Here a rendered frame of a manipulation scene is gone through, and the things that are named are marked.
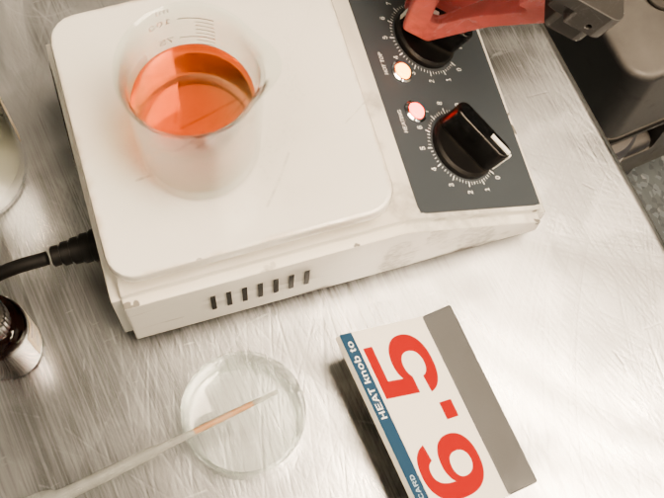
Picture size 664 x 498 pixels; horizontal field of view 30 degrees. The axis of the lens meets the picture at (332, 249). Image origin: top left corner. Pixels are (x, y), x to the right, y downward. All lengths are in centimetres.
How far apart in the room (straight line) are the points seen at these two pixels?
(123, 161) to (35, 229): 10
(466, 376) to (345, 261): 8
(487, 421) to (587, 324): 7
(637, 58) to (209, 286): 66
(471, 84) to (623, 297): 12
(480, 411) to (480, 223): 9
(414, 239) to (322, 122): 7
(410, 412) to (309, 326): 7
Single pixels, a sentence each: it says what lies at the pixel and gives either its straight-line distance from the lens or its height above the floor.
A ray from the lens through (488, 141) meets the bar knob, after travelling 54.
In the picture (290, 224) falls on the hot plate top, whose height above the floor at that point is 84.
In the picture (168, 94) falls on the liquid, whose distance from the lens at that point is 47.
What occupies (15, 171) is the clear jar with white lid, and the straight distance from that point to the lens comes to 58.
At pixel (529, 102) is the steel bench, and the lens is 62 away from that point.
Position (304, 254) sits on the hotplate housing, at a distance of 51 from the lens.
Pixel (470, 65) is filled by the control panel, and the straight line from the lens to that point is 58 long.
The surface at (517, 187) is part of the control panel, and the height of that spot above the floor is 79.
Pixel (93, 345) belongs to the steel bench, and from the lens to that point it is 57.
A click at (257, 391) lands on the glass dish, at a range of 56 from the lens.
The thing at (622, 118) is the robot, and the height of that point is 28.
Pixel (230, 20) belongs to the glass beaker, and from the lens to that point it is 45.
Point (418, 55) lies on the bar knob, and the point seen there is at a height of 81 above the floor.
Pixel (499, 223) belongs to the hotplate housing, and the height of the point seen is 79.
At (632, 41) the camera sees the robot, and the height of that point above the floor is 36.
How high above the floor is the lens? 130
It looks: 72 degrees down
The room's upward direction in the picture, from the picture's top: 9 degrees clockwise
